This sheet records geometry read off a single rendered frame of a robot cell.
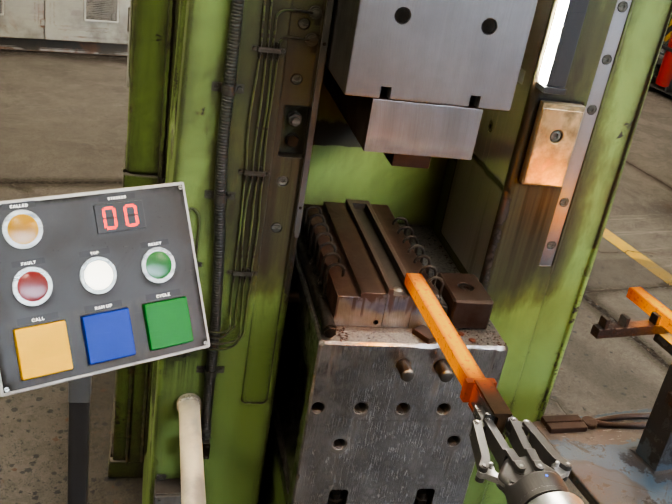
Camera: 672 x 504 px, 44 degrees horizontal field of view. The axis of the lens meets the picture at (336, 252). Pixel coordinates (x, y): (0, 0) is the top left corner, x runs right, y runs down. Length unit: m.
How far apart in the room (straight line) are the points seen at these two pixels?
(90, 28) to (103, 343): 5.46
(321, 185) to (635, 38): 0.76
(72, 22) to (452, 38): 5.40
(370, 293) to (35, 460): 1.38
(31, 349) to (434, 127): 0.75
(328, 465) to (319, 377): 0.22
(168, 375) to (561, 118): 0.95
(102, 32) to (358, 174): 4.87
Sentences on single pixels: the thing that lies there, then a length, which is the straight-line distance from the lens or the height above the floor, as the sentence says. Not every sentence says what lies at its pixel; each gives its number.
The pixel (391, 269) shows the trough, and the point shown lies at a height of 0.99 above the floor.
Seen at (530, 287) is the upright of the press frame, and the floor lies 0.94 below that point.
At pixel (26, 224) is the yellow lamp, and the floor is 1.17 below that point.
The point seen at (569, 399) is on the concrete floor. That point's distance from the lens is 3.32.
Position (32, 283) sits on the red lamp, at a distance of 1.30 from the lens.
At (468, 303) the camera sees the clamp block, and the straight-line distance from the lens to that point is 1.65.
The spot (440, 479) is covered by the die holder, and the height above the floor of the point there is 0.58.
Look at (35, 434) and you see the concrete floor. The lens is 2.75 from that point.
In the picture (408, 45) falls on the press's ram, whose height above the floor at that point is 1.46.
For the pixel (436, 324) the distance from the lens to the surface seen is 1.37.
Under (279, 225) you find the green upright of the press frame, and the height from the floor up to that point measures 1.05.
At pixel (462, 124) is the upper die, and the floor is 1.33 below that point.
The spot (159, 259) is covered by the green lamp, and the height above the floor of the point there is 1.10.
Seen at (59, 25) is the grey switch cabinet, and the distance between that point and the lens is 6.66.
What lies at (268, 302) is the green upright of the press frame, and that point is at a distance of 1.72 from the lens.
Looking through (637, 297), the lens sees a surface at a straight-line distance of 1.75.
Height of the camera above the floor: 1.74
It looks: 26 degrees down
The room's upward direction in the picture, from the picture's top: 10 degrees clockwise
